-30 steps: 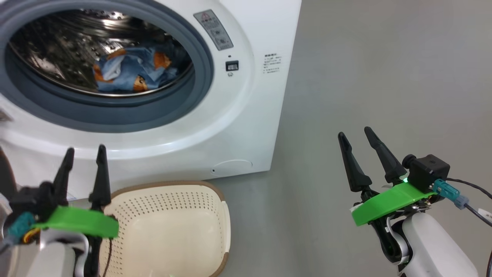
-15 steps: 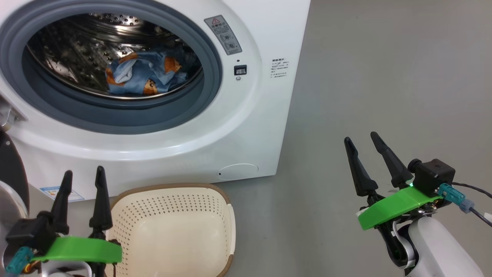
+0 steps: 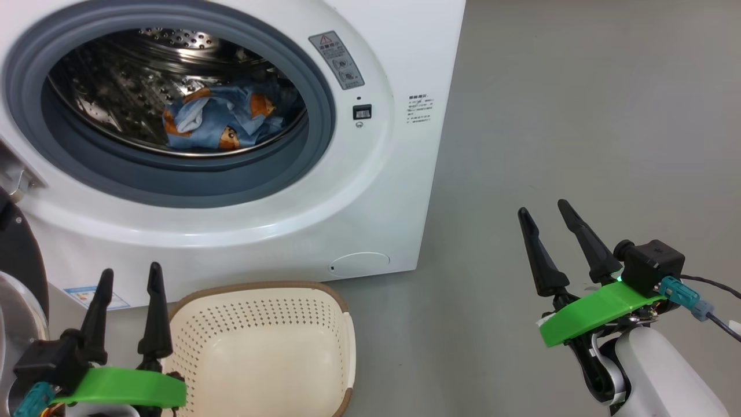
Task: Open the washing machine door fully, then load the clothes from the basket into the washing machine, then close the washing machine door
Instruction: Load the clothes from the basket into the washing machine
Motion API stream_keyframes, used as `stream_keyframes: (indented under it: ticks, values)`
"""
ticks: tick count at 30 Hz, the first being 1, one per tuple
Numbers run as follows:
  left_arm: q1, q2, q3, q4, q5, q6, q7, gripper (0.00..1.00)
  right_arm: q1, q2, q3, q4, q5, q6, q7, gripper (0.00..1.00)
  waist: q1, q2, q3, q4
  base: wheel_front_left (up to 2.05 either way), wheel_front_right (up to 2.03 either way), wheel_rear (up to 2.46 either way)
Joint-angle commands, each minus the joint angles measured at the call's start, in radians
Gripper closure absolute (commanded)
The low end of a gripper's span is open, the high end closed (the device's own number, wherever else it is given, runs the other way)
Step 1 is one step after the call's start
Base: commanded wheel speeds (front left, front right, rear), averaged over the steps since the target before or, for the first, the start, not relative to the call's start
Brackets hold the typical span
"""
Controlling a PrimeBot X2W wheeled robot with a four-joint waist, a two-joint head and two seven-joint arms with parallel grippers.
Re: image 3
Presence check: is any black cable teal connector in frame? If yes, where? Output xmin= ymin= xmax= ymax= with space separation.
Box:
xmin=12 ymin=381 xmax=56 ymax=417
xmin=660 ymin=275 xmax=741 ymax=342

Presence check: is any cream perforated laundry basket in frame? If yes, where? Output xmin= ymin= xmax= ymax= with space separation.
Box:
xmin=162 ymin=281 xmax=357 ymax=417

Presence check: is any round white filter cover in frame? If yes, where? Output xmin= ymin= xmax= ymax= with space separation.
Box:
xmin=328 ymin=251 xmax=391 ymax=278

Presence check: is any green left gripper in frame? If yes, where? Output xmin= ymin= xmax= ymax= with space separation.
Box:
xmin=49 ymin=262 xmax=188 ymax=409

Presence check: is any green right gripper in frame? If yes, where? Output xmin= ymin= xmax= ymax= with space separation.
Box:
xmin=517 ymin=199 xmax=666 ymax=406

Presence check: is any grey warning sticker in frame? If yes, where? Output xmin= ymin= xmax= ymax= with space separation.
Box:
xmin=308 ymin=31 xmax=365 ymax=90

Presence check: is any blue energy label sticker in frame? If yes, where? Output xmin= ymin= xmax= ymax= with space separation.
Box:
xmin=64 ymin=285 xmax=131 ymax=312

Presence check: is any white front-load washing machine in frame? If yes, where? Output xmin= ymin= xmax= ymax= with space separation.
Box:
xmin=0 ymin=0 xmax=467 ymax=310

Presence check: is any perforated steel washer drum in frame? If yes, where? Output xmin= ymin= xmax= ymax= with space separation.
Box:
xmin=46 ymin=27 xmax=307 ymax=158

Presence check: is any washing machine glass door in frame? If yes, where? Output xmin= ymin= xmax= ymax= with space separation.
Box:
xmin=0 ymin=185 xmax=50 ymax=360

